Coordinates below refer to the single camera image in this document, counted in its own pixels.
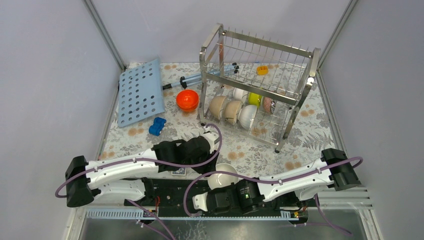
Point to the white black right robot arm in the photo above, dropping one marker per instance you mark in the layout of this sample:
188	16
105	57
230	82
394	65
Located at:
332	170

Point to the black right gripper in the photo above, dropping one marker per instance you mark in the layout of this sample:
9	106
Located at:
219	190

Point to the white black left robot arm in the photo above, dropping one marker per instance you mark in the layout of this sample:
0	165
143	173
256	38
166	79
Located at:
115	180

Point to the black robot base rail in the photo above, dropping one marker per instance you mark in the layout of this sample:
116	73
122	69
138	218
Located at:
166	197

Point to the white ribbed bowl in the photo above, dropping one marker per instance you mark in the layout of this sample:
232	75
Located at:
219	180
247	115

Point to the blue playing card box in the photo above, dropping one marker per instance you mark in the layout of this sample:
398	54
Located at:
181	172

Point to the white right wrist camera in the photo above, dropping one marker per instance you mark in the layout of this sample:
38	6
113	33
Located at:
200	202

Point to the blue toy car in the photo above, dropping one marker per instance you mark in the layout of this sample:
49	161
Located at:
157	126

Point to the stainless steel dish rack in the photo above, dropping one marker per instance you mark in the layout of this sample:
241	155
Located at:
291	75

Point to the beige floral bowl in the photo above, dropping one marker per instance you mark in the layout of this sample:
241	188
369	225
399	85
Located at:
232	110
217	106

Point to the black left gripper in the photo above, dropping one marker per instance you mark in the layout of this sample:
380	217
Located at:
210	167

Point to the white ribbed bowl front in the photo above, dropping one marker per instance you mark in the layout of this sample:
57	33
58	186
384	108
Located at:
247	115

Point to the small orange yellow cup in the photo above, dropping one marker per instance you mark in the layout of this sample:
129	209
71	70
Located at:
262	70

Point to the light blue perforated panel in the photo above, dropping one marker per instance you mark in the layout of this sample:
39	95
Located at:
140	93

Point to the yellow green bowl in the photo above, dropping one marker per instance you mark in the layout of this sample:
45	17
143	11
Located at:
254	99

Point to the floral patterned table mat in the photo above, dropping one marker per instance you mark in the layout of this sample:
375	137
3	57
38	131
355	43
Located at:
309	135

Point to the orange plastic bowl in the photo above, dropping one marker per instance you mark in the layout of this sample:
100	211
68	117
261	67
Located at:
187	100

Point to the beige floral bowl front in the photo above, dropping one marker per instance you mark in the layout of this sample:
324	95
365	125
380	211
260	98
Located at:
217	106

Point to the beige floral bowl rear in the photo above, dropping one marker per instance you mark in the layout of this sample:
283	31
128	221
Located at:
232	110

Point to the white ceramic bowl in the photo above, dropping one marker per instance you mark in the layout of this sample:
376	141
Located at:
240	95

